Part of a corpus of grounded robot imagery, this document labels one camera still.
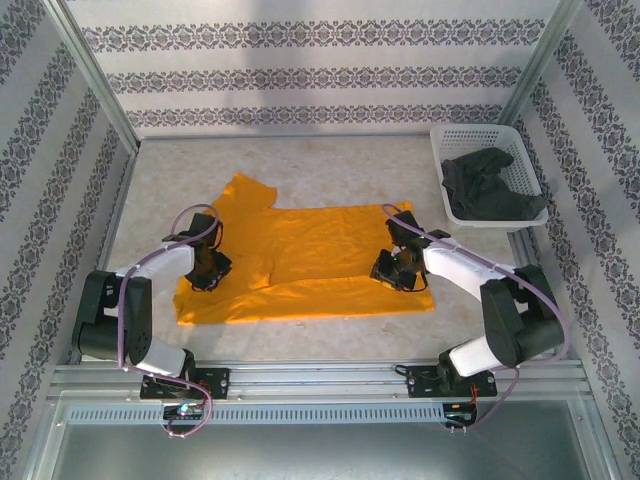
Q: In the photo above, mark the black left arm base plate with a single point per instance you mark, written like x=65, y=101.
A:
x=217, y=382

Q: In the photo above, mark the orange t-shirt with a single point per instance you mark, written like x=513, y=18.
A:
x=320, y=240

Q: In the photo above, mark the white perforated plastic basket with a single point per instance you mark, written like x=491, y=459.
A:
x=475, y=137

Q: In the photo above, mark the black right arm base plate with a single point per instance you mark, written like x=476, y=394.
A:
x=425, y=382

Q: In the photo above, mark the aluminium frame rail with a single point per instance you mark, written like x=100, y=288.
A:
x=320, y=380

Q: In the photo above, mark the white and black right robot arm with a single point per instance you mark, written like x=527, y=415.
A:
x=460, y=270

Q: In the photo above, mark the black t-shirt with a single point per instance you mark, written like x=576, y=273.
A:
x=480, y=185

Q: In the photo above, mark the aluminium corner post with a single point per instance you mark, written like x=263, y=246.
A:
x=95, y=75
x=540, y=60

